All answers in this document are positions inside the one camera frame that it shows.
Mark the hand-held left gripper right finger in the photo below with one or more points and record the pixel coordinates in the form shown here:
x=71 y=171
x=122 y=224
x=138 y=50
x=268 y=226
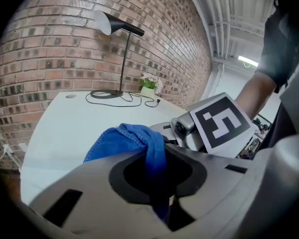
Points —
x=221 y=183

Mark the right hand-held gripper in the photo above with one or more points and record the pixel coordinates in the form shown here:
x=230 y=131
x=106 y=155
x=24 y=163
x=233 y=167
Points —
x=221 y=123

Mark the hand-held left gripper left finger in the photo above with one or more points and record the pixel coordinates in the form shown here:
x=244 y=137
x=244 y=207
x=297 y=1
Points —
x=89 y=195

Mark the blue cloth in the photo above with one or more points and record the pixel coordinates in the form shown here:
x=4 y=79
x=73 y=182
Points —
x=129 y=138

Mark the person's right forearm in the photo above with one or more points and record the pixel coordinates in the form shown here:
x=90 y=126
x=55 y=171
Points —
x=254 y=96

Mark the potted flowers in white pot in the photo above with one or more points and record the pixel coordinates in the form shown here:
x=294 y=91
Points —
x=147 y=91

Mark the ceiling tube light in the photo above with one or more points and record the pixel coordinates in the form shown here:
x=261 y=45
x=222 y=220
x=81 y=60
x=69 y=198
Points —
x=248 y=61

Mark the black desk lamp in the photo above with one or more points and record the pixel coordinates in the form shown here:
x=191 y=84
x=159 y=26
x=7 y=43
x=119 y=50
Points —
x=119 y=24

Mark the person's dark clothing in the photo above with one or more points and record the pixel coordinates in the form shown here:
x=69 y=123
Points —
x=281 y=46

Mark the white wall plug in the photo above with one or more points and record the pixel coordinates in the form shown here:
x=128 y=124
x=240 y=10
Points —
x=7 y=151

